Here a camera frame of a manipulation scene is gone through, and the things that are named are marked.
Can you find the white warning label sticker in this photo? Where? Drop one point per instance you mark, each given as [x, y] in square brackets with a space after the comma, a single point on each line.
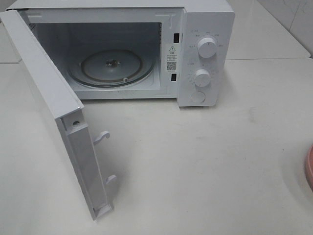
[171, 57]

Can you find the pink round plate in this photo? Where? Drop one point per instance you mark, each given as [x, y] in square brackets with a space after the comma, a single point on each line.
[309, 167]

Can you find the white microwave oven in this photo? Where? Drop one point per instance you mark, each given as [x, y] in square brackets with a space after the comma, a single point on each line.
[66, 28]

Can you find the white upper power knob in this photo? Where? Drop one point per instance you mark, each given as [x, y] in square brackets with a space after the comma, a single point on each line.
[206, 46]

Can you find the white lower timer knob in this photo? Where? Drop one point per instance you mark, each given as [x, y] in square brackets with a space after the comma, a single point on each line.
[202, 78]

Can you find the glass microwave turntable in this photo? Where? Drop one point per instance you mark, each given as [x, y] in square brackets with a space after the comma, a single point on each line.
[110, 68]

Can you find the white microwave door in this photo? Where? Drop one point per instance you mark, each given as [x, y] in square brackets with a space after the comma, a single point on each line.
[62, 109]

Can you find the white round door button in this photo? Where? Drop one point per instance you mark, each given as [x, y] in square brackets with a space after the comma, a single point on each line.
[198, 97]

